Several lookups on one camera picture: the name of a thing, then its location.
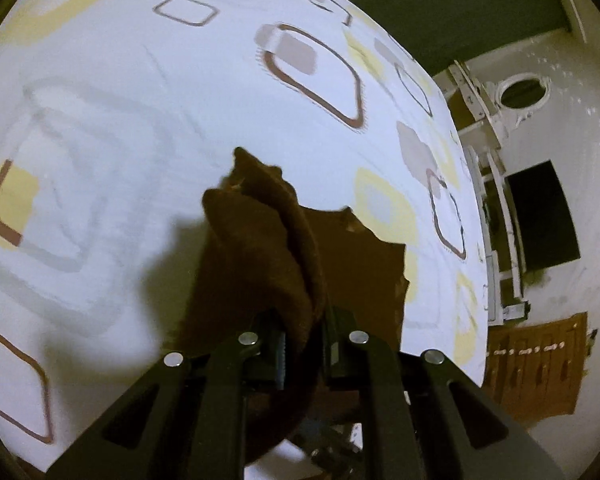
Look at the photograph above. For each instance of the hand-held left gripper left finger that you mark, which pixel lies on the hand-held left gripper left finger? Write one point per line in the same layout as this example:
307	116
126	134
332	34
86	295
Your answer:
280	355

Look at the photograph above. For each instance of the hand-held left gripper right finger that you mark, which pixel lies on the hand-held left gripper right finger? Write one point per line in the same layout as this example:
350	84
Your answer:
332	350

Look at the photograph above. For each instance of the brown plaid garment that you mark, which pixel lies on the brown plaid garment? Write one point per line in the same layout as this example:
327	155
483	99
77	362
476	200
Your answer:
260	260

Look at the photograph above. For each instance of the white railed stand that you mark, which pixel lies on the white railed stand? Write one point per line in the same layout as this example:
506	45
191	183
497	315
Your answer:
510	280

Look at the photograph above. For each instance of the brown wooden cabinet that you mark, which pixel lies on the brown wooden cabinet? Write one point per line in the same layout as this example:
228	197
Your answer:
530	385

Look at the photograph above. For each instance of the black screen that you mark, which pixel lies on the black screen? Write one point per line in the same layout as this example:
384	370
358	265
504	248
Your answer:
540	215

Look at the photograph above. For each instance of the patterned white bed sheet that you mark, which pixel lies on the patterned white bed sheet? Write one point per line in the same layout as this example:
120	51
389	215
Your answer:
130	135

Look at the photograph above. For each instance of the green curtain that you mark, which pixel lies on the green curtain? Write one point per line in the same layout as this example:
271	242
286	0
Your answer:
455	0

